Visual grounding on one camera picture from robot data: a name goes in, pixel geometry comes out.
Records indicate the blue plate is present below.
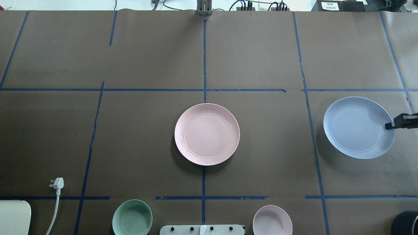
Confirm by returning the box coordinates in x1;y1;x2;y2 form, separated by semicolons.
323;96;395;159

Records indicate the pink plate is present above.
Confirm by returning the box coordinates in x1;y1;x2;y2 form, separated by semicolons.
174;103;240;166

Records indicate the dark blue saucepan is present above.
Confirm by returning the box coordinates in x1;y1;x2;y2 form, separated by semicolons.
391;210;418;235

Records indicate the pink bowl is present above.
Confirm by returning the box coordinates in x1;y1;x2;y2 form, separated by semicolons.
252;205;293;235

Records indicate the green bowl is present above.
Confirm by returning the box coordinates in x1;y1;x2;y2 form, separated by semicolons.
112;199;153;235

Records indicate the cream toaster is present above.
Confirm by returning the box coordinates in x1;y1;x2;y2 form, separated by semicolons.
0;200;31;235

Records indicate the metal camera mount clamp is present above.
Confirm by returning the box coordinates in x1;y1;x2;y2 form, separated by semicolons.
196;0;213;15

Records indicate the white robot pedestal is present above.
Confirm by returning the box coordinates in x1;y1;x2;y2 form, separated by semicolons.
159;224;246;235

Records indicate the white toaster power cord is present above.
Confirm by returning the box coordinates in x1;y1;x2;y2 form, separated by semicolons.
45;177;64;235

